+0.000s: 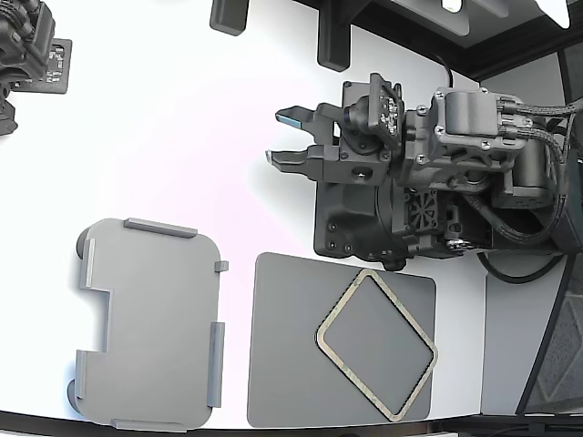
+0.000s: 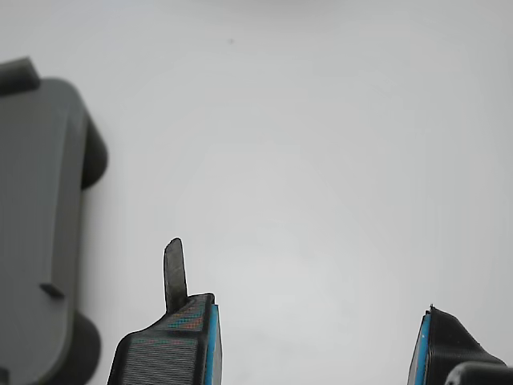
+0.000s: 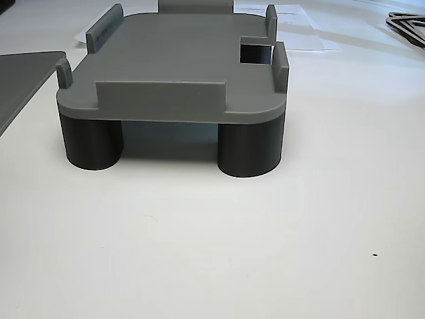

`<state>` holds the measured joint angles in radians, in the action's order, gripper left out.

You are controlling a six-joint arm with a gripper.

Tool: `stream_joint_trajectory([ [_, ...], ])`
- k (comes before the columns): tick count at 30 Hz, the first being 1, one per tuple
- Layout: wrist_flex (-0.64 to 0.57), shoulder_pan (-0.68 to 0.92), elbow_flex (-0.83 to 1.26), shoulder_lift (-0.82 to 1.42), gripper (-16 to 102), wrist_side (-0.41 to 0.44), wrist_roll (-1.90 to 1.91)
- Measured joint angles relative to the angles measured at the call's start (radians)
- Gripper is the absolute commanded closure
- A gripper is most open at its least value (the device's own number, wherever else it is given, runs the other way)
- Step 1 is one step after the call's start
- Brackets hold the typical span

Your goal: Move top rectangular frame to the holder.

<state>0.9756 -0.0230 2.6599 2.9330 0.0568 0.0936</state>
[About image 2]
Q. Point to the grey plastic frame holder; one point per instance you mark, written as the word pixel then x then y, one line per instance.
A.
pixel 36 200

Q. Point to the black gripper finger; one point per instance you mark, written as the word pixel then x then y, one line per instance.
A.
pixel 168 353
pixel 449 345

